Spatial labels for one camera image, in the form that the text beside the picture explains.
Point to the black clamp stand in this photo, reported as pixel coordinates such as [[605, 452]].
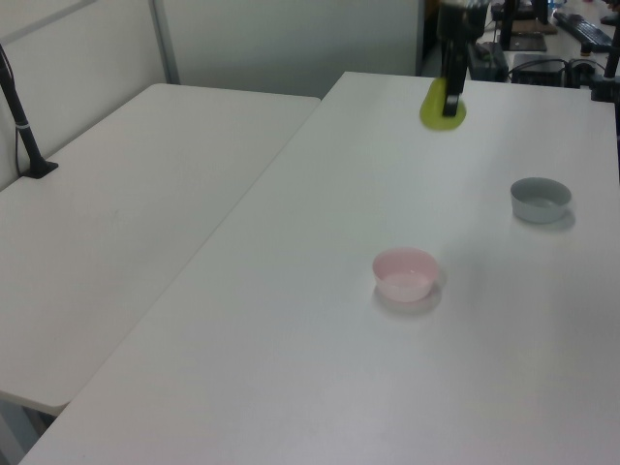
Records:
[[605, 82]]

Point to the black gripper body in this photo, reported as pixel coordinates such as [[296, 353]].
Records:
[[460, 21]]

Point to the white side table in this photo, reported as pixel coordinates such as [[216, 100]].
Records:
[[121, 218]]

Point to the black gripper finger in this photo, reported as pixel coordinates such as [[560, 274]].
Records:
[[454, 82]]

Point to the black camera stand pole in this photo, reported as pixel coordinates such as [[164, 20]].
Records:
[[19, 123]]

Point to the brown board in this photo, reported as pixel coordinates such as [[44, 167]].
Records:
[[535, 26]]

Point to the grey partition post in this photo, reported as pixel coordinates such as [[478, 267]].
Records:
[[164, 41]]

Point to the black monitor stand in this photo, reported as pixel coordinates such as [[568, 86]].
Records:
[[507, 24]]

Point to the black keyboard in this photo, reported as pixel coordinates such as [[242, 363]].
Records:
[[583, 29]]

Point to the green pear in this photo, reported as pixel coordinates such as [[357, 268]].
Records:
[[433, 114]]

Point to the black box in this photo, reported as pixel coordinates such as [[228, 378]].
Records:
[[537, 70]]

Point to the green and black device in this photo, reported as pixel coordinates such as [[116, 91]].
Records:
[[491, 60]]

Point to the grey bowl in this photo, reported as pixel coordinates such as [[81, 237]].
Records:
[[538, 207]]

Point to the black flat mat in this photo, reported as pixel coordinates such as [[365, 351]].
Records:
[[528, 42]]

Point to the pink bowl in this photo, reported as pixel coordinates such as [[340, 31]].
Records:
[[404, 286]]

